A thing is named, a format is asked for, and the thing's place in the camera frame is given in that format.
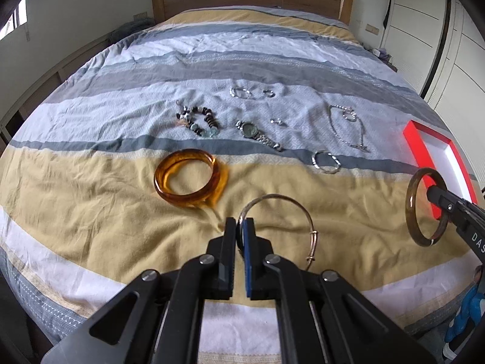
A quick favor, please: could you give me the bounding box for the brown jade bangle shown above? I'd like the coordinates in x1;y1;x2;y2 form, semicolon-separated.
405;167;449;247

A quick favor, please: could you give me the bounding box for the thin silver bangle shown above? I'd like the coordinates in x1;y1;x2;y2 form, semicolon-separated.
236;193;319;271

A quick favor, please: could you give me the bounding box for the wide amber bangle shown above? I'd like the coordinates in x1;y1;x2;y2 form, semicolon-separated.
153;149;229;208

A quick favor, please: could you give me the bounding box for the silver cuff bracelet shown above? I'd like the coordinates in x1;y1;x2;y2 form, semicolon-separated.
311;150;343;175

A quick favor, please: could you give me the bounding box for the silver wristwatch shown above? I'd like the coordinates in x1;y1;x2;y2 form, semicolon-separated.
235;120;283;152

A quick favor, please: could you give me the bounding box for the silver chain necklace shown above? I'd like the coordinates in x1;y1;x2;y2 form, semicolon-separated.
327;103;371;153

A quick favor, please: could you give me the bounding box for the beaded charm bracelet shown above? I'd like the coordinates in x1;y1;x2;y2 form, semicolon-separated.
174;99;221;139

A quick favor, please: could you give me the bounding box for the red jewelry tray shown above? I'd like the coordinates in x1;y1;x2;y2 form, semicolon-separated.
403;120;478;205

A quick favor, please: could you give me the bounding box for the striped duvet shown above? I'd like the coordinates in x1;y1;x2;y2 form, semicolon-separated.
1;6;484;363

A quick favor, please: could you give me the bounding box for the wooden nightstand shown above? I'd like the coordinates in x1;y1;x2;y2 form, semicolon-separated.
372;48;398;72

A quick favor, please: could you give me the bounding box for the white sliding wardrobe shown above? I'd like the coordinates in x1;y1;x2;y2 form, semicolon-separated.
381;0;484;171

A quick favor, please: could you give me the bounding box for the dark clothes pile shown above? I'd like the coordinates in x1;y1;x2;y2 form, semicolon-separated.
109;17;156;44

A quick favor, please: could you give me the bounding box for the window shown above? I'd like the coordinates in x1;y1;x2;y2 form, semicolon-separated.
0;0;27;39

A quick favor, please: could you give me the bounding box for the twisted silver bracelet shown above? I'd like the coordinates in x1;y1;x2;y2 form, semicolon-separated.
229;85;254;100

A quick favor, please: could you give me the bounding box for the wall switch plate right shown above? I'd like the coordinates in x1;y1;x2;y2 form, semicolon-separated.
365;24;380;35

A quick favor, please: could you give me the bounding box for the low white wall cabinet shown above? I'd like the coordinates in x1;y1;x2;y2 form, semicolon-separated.
1;33;111;147

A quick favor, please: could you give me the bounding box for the wall socket plate left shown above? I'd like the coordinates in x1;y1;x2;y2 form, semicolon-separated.
133;12;148;21

